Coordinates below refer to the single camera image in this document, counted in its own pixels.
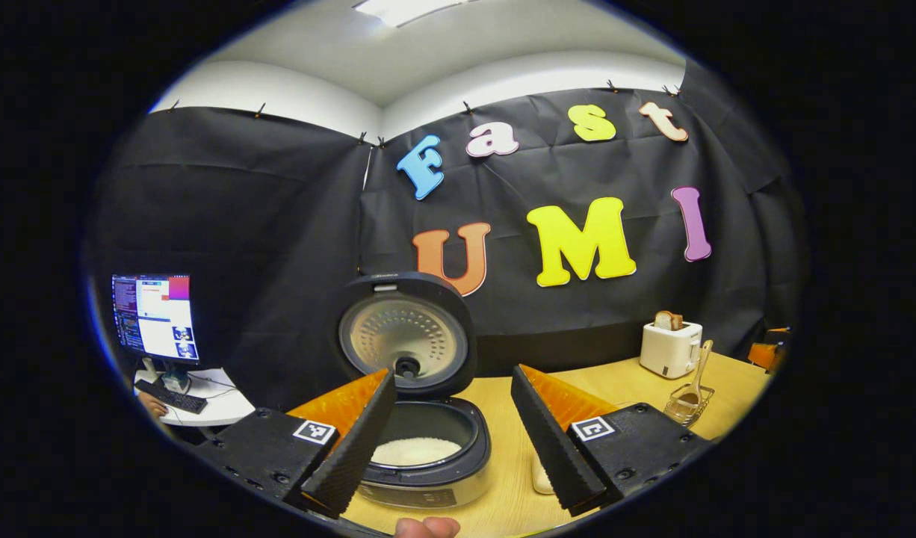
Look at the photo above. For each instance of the black keyboard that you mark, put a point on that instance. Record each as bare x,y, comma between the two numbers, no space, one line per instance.
174,397

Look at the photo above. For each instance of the white toaster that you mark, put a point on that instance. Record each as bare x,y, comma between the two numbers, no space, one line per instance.
671,351

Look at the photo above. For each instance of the toasted bread slice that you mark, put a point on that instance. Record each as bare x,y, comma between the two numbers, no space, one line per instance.
667,321

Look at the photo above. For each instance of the wooden spoon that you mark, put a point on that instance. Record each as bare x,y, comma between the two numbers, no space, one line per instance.
701,366

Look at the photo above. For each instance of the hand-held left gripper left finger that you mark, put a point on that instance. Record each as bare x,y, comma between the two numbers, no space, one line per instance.
353,448

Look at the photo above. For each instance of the clear plastic rice container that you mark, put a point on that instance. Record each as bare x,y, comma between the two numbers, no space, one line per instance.
540,478

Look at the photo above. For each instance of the computer monitor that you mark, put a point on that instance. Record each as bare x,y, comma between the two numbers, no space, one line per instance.
155,317

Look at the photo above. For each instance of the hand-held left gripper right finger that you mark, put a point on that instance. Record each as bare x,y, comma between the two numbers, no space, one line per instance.
551,448

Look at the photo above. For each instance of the white side desk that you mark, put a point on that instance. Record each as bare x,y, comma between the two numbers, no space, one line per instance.
223,403

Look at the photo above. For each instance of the black rice cooker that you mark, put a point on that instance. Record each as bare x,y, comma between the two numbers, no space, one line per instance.
409,336

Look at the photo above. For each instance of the ceiling light panel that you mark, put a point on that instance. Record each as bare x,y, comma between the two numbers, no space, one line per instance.
406,9

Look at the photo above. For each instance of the white rice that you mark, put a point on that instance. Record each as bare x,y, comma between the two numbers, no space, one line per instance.
417,450

